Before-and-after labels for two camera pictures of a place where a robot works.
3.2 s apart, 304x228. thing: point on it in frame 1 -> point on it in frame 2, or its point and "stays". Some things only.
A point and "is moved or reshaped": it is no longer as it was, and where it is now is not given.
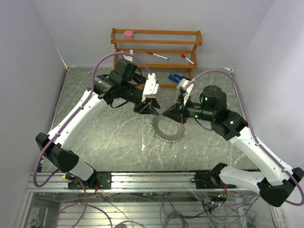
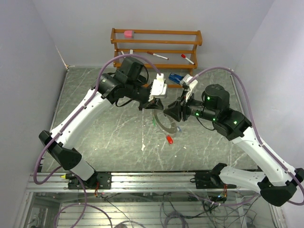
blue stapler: [175, 78] stays
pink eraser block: [128, 34] stays
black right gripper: [178, 111] stays
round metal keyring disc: [167, 130] is moved or reshaped
